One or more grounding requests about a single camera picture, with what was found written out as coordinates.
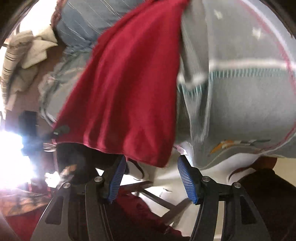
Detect beige crumpled cloth pile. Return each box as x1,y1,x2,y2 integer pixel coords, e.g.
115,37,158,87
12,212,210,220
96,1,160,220
1,25,58,110

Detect person's dark red clothing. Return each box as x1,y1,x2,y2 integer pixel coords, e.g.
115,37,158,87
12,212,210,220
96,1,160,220
111,158,296,241

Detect red fleece garment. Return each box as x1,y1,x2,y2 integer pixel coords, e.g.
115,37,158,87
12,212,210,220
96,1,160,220
52,0,192,168

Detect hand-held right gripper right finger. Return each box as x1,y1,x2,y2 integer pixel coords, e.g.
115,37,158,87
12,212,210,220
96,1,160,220
178,155,271,241

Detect grey star-print blanket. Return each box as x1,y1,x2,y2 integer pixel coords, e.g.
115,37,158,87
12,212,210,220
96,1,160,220
176,0,296,167

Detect blue plaid bed sheet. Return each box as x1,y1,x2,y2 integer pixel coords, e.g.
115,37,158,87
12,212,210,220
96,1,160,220
38,0,130,123

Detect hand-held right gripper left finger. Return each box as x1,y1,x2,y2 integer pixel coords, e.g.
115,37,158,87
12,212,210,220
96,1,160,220
31,156,127,241

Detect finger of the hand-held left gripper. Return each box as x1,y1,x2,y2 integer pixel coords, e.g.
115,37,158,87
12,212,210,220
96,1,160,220
52,125,70,138

